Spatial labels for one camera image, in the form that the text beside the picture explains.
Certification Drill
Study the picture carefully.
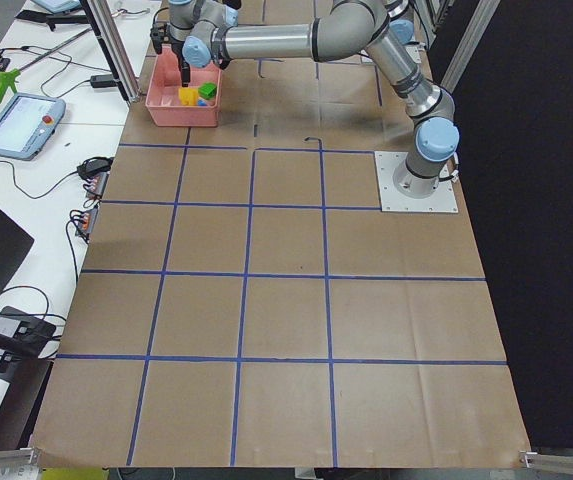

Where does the green handled reacher grabber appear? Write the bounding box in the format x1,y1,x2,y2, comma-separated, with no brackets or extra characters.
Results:
0,27,93,103

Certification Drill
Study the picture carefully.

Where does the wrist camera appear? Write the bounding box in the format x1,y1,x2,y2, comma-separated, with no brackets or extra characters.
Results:
149,22,168,55

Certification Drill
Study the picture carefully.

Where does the green toy block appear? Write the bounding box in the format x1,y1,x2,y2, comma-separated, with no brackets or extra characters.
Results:
198,82,218,100

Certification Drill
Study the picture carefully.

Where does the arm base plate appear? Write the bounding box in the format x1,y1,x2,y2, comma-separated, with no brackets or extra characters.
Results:
374,151,459,214

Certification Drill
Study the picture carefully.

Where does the yellow toy block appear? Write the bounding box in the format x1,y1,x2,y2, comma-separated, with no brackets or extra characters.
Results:
178,87,200,107

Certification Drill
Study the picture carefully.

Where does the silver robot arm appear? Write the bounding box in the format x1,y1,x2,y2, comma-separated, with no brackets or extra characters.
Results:
384,0,415,45
167,1,460,198

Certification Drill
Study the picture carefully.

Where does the teach pendant tablet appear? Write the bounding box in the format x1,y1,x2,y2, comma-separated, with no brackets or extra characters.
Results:
0,93,67,161

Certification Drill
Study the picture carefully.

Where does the pink plastic box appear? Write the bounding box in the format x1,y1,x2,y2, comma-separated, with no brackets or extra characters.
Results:
145,45,222,127

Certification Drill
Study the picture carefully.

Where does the brown paper table cover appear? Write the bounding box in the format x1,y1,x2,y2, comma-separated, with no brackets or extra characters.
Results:
29,0,533,470

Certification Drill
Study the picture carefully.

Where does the aluminium frame post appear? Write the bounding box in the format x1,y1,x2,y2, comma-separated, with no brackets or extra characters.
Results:
80,0,141,104

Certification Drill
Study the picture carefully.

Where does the black power adapter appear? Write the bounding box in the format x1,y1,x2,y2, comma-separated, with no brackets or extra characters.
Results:
89,74,116,89

